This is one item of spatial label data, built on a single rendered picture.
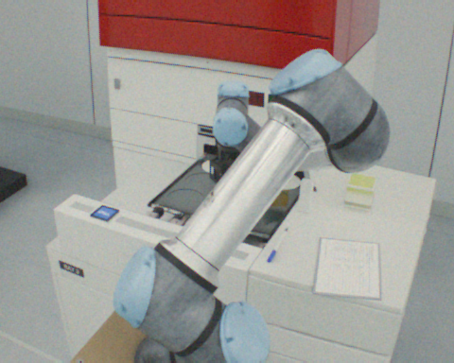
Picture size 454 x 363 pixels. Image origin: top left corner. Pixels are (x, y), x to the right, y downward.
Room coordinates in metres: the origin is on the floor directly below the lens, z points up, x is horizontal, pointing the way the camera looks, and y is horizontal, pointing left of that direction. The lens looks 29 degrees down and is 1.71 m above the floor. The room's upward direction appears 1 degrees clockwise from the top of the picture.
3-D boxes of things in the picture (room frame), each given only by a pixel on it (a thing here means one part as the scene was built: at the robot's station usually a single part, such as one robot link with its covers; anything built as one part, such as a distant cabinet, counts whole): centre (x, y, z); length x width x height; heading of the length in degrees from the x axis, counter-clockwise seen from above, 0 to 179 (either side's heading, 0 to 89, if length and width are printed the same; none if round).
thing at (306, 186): (1.22, -0.20, 1.03); 0.06 x 0.04 x 0.13; 156
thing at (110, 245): (1.12, 0.19, 0.89); 0.55 x 0.09 x 0.14; 66
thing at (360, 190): (1.24, -0.34, 1.00); 0.07 x 0.07 x 0.07; 69
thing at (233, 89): (1.28, 0.00, 1.21); 0.09 x 0.08 x 0.11; 177
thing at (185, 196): (1.42, -0.02, 0.90); 0.34 x 0.34 x 0.01; 66
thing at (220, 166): (1.28, 0.00, 1.05); 0.09 x 0.08 x 0.12; 35
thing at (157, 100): (1.70, 0.06, 1.02); 0.82 x 0.03 x 0.40; 66
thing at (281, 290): (1.17, -0.33, 0.89); 0.62 x 0.35 x 0.14; 156
